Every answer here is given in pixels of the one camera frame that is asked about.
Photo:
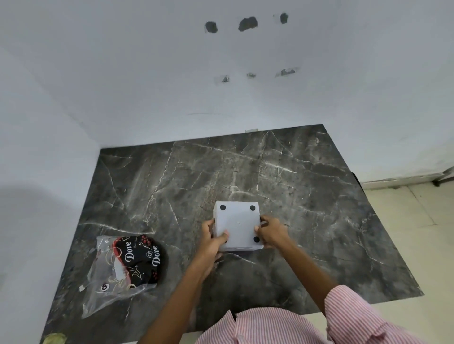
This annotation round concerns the clear plastic bag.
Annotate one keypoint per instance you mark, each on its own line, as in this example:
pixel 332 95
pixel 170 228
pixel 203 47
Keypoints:
pixel 117 274

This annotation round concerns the person's right hand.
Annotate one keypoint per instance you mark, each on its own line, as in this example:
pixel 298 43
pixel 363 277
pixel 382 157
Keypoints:
pixel 275 234

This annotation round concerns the person's right forearm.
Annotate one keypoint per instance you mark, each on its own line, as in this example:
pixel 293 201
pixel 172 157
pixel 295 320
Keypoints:
pixel 305 271

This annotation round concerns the black chocolate packets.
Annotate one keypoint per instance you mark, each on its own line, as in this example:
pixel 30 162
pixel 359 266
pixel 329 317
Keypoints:
pixel 142 260

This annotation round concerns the white square box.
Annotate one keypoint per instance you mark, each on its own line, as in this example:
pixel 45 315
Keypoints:
pixel 237 225

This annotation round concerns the yellow-green object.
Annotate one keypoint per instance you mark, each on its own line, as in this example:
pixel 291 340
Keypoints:
pixel 53 338

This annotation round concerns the person's left forearm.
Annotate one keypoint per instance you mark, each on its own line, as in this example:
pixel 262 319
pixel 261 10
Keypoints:
pixel 173 301

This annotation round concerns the person's left hand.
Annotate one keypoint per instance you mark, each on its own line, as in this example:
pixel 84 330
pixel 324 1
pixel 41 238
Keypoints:
pixel 208 246

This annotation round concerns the person's left thumb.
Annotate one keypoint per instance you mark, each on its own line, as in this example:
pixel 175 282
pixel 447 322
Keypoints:
pixel 225 235

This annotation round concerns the person's right thumb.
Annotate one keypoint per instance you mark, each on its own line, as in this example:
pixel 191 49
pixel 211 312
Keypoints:
pixel 258 232

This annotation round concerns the red striped shirt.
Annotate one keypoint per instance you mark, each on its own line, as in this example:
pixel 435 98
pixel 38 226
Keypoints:
pixel 301 322

